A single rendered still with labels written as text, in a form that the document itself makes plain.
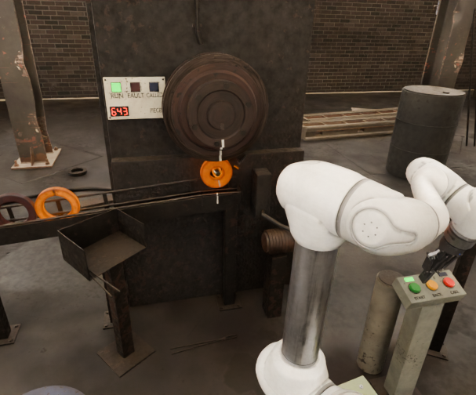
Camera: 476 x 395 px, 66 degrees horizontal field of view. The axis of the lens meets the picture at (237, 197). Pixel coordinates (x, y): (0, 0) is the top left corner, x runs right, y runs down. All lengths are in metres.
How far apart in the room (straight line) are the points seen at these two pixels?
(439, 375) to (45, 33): 7.42
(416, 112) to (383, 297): 2.64
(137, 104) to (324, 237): 1.19
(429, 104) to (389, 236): 3.40
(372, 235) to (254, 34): 1.31
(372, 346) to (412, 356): 0.19
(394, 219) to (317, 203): 0.16
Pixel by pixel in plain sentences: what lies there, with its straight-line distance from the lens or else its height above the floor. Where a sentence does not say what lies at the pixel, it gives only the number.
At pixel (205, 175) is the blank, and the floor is 0.81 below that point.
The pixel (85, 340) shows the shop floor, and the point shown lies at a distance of 2.14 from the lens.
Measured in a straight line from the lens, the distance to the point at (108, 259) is 1.60.
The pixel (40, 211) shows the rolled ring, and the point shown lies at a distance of 1.86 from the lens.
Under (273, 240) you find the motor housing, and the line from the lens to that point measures 1.83.
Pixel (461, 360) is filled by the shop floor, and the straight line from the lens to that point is 2.26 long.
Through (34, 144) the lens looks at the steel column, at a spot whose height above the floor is 0.23.
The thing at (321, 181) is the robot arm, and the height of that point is 1.20.
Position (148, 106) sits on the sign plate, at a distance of 1.76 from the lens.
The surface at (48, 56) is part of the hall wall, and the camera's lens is 7.88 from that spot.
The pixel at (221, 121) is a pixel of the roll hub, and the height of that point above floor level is 1.09.
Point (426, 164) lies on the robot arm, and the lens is 1.28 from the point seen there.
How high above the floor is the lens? 1.49
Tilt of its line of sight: 26 degrees down
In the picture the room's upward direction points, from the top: 2 degrees clockwise
